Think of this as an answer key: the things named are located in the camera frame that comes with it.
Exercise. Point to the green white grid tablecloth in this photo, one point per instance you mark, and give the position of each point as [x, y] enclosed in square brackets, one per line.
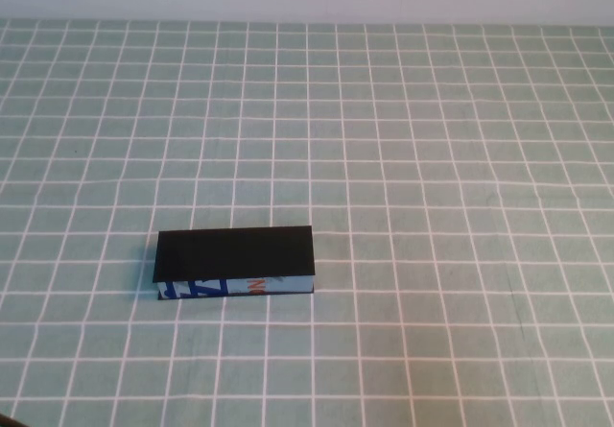
[432, 158]

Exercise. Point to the black glasses case printed front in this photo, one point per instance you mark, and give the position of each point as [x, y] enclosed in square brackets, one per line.
[235, 254]

